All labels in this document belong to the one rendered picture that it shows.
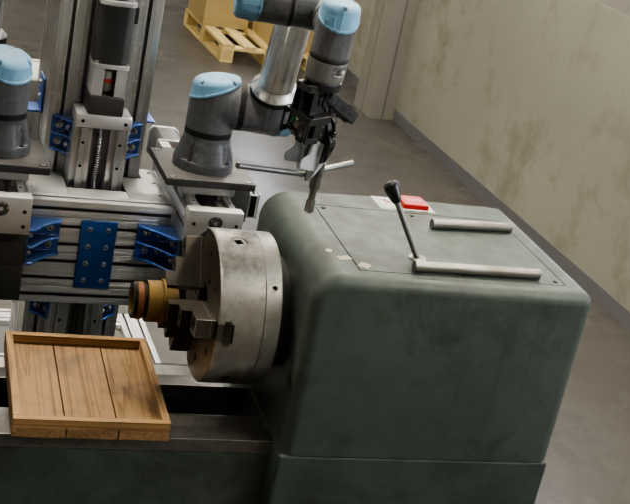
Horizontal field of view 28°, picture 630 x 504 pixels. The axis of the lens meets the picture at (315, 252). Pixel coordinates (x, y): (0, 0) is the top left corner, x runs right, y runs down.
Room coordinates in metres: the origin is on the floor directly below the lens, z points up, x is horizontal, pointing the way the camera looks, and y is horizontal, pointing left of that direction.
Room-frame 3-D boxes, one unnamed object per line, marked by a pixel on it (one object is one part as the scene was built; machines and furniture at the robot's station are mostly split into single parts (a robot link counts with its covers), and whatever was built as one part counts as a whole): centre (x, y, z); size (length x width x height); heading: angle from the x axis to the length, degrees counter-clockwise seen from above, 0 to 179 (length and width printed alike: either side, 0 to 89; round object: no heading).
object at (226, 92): (2.95, 0.31, 1.33); 0.13 x 0.12 x 0.14; 102
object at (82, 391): (2.25, 0.41, 0.89); 0.36 x 0.30 x 0.04; 20
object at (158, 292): (2.29, 0.30, 1.08); 0.09 x 0.09 x 0.09; 20
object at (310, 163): (2.32, 0.05, 1.42); 0.06 x 0.03 x 0.09; 141
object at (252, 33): (9.55, 0.84, 0.20); 1.12 x 0.79 x 0.41; 22
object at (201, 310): (2.23, 0.20, 1.09); 0.12 x 0.11 x 0.05; 20
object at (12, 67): (2.77, 0.78, 1.33); 0.13 x 0.12 x 0.14; 43
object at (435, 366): (2.49, -0.22, 1.06); 0.59 x 0.48 x 0.39; 110
